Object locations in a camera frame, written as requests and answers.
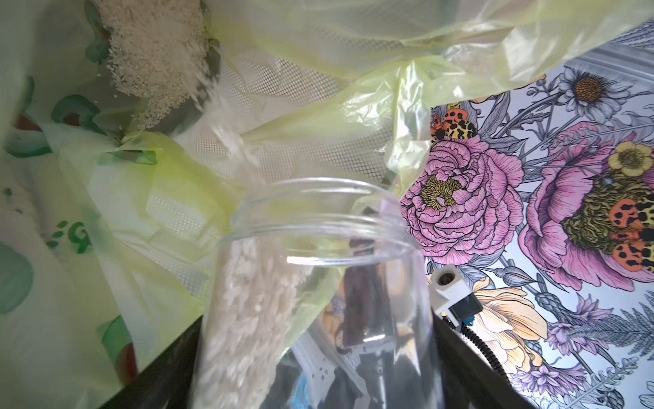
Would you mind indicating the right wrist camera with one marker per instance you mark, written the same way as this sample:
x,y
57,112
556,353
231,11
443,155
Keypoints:
x,y
451,297

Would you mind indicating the yellow-green plastic bin bag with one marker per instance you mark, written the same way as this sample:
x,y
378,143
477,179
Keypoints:
x,y
466,111

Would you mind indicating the clear plastic rice jar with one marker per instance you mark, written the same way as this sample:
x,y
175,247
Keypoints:
x,y
320,268

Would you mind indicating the white rice pile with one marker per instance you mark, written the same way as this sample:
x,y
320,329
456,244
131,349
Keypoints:
x,y
157,53

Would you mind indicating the black mesh trash bin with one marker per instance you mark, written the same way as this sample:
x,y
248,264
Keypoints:
x,y
468,380

